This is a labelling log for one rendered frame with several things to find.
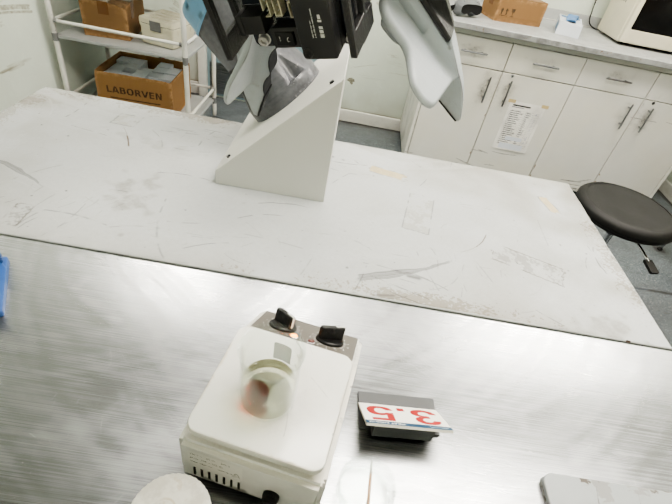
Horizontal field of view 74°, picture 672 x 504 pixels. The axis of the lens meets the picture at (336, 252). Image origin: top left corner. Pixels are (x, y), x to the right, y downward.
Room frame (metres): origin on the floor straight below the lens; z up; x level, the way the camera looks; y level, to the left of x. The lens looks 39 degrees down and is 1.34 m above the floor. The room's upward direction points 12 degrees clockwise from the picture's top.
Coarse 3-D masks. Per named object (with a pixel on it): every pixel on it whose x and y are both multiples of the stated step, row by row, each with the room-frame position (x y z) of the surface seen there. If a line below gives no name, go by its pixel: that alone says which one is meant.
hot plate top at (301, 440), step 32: (320, 352) 0.27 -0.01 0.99; (224, 384) 0.22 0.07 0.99; (320, 384) 0.24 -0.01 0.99; (192, 416) 0.18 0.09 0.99; (224, 416) 0.19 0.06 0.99; (288, 416) 0.20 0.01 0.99; (320, 416) 0.21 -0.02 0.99; (256, 448) 0.17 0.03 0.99; (288, 448) 0.17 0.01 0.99; (320, 448) 0.18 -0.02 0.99
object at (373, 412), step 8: (368, 408) 0.27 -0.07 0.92; (376, 408) 0.27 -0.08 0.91; (384, 408) 0.28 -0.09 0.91; (392, 408) 0.28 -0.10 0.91; (400, 408) 0.28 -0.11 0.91; (368, 416) 0.25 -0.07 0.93; (376, 416) 0.25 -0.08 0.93; (384, 416) 0.26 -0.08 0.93; (392, 416) 0.26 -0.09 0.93; (400, 416) 0.26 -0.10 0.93; (408, 416) 0.27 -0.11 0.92; (416, 416) 0.27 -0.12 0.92; (424, 416) 0.27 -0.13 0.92; (432, 416) 0.27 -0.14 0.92; (424, 424) 0.25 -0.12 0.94; (432, 424) 0.26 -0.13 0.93; (440, 424) 0.26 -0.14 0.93
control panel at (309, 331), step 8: (272, 312) 0.36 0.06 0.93; (256, 320) 0.33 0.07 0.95; (264, 320) 0.33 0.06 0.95; (296, 320) 0.36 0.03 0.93; (304, 328) 0.34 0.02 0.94; (312, 328) 0.35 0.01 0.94; (304, 336) 0.32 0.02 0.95; (312, 336) 0.32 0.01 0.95; (344, 336) 0.35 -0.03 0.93; (312, 344) 0.30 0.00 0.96; (320, 344) 0.31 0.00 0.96; (344, 344) 0.32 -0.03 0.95; (352, 344) 0.33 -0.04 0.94; (336, 352) 0.30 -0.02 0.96; (344, 352) 0.30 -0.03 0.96; (352, 352) 0.31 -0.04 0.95
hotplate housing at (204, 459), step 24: (264, 312) 0.36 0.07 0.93; (336, 432) 0.21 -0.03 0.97; (192, 456) 0.17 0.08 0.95; (216, 456) 0.17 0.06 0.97; (240, 456) 0.17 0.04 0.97; (216, 480) 0.17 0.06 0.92; (240, 480) 0.16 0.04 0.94; (264, 480) 0.16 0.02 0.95; (288, 480) 0.16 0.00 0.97; (312, 480) 0.16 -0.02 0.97
